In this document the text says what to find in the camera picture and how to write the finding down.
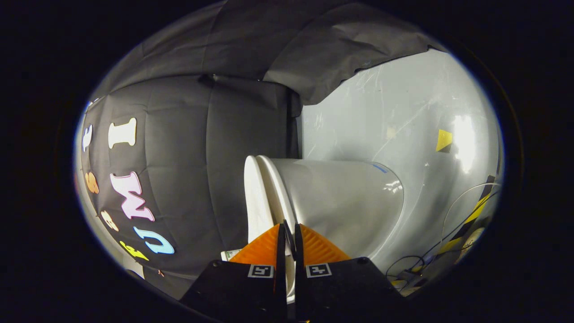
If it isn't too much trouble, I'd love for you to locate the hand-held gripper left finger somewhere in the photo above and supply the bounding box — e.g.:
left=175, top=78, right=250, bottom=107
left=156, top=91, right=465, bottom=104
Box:
left=179, top=223, right=288, bottom=323

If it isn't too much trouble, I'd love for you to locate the black backdrop cloth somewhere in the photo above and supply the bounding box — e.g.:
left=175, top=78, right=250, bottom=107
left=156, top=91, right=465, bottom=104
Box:
left=81, top=0, right=449, bottom=299

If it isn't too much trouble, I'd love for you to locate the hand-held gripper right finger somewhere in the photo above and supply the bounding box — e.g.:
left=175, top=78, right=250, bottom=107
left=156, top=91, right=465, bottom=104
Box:
left=294, top=223, right=407, bottom=323

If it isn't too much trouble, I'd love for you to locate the yellow black tape patch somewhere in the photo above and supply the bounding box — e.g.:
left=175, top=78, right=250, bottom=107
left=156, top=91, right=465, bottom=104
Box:
left=435, top=129, right=454, bottom=153

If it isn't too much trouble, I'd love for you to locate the white toilet seat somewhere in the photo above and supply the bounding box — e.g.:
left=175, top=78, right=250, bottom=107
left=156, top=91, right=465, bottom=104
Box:
left=257, top=155, right=297, bottom=225

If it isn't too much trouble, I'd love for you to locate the black cable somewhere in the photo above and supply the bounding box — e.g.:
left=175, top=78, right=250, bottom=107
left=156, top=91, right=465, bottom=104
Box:
left=386, top=255, right=427, bottom=288

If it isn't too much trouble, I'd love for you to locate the thin white cable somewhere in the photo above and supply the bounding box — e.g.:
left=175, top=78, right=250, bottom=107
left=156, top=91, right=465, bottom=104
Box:
left=441, top=182, right=501, bottom=245

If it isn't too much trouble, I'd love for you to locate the yellow black striped tape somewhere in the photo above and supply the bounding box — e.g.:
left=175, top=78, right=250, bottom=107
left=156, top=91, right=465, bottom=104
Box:
left=389, top=175, right=496, bottom=294

